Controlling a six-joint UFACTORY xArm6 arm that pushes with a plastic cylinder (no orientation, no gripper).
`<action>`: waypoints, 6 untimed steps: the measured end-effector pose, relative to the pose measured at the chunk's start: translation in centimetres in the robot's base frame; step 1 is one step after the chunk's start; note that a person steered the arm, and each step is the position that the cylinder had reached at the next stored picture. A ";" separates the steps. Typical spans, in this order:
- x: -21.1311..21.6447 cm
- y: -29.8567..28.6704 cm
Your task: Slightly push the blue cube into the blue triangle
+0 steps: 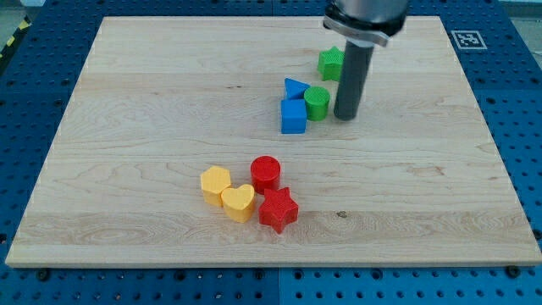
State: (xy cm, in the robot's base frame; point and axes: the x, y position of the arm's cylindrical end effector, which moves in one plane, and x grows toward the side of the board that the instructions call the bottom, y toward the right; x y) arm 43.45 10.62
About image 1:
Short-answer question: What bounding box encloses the yellow heart block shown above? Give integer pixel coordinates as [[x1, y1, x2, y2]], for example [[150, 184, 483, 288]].
[[221, 184, 256, 223]]

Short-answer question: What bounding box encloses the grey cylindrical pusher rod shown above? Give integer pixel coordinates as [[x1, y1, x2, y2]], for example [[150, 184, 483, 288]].
[[334, 41, 374, 121]]

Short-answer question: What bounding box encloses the white fiducial marker tag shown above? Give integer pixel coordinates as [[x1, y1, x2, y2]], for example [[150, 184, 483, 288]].
[[451, 30, 487, 50]]

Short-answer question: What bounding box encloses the green cylinder block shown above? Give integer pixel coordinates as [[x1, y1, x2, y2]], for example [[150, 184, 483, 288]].
[[303, 86, 330, 121]]

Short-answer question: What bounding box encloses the light wooden board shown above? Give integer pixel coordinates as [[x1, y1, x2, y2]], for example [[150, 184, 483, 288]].
[[6, 16, 541, 269]]

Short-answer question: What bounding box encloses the blue cube block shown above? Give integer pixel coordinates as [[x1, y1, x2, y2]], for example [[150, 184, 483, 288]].
[[280, 99, 307, 134]]

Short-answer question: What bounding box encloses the green star block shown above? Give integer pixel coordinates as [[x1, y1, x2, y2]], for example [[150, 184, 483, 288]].
[[317, 46, 344, 81]]

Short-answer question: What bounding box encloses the red cylinder block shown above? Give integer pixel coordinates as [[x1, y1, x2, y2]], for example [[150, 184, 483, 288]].
[[250, 155, 281, 194]]

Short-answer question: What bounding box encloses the yellow hexagon block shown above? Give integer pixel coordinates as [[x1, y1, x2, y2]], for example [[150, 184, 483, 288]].
[[200, 165, 232, 207]]

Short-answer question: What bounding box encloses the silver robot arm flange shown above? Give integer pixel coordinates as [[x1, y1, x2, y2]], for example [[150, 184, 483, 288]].
[[323, 0, 409, 47]]

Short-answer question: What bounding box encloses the red star block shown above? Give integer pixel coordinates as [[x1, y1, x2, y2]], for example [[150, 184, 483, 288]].
[[258, 187, 299, 234]]

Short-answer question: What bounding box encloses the blue triangle block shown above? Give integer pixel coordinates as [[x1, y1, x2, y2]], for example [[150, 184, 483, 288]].
[[284, 78, 310, 100]]

